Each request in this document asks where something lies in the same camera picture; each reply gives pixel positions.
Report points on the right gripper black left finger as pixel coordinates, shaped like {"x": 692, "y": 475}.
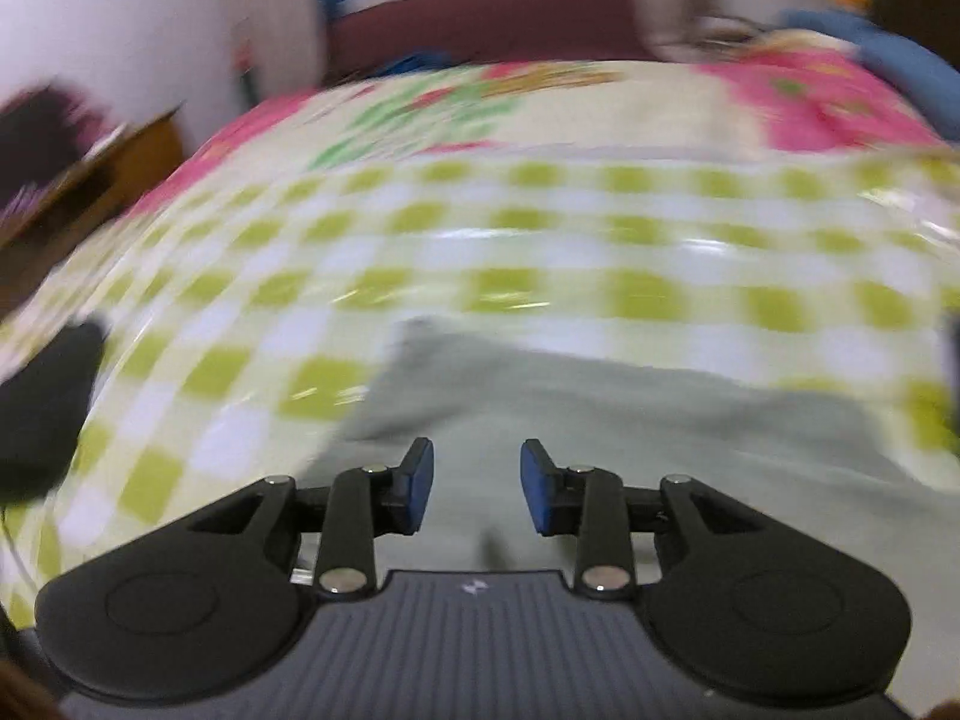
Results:
{"x": 196, "y": 607}

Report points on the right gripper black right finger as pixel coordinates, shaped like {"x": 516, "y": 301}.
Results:
{"x": 738, "y": 600}

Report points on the grey pants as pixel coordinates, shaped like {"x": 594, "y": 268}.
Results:
{"x": 814, "y": 461}

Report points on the brown wooden bedside table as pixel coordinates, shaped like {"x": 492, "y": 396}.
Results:
{"x": 88, "y": 195}

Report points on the green checkered bed cover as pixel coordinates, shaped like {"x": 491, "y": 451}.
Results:
{"x": 246, "y": 315}

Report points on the pink floral bed sheet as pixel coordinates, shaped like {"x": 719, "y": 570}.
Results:
{"x": 793, "y": 91}

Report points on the blue cloth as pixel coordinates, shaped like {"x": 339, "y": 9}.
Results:
{"x": 928, "y": 82}

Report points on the maroon headboard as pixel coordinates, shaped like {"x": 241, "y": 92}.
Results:
{"x": 363, "y": 37}

